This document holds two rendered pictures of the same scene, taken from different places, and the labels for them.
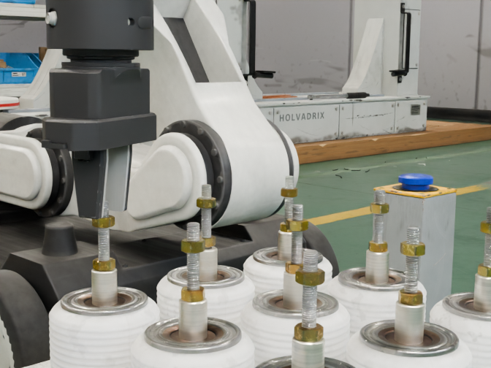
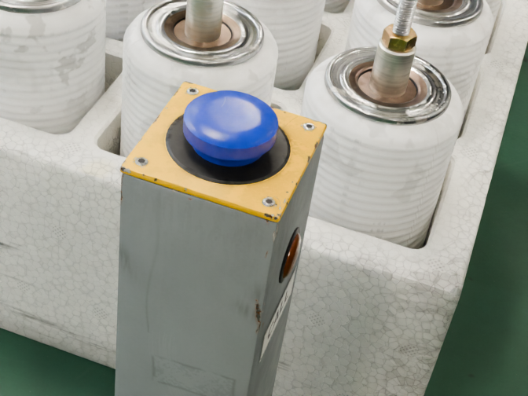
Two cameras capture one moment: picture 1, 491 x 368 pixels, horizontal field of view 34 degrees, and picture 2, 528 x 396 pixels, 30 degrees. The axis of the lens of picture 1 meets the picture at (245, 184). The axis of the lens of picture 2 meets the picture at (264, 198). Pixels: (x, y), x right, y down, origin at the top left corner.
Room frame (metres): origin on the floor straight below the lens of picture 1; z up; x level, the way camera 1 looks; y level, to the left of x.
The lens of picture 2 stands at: (1.23, -0.36, 0.58)
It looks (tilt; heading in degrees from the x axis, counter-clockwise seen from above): 41 degrees down; 147
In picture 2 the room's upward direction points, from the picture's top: 9 degrees clockwise
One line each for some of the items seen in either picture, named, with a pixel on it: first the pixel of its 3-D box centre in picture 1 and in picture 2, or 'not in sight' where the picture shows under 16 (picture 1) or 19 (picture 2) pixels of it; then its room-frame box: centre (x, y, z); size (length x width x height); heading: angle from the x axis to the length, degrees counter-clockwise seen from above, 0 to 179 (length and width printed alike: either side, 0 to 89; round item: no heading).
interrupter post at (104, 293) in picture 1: (104, 287); not in sight; (0.69, 0.12, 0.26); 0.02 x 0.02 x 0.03
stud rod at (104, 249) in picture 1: (104, 244); not in sight; (0.69, 0.12, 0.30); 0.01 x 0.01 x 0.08
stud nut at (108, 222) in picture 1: (103, 220); not in sight; (0.69, 0.12, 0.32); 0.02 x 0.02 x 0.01; 74
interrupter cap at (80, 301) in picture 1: (104, 301); not in sight; (0.69, 0.12, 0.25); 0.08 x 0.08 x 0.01
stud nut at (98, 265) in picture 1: (104, 263); not in sight; (0.69, 0.12, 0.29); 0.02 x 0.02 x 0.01; 74
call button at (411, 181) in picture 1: (415, 183); (229, 133); (0.94, -0.20, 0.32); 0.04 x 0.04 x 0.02
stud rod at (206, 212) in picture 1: (206, 223); not in sight; (0.77, 0.04, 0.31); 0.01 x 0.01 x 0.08
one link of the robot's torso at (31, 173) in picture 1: (61, 166); not in sight; (1.35, 0.31, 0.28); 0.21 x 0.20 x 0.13; 45
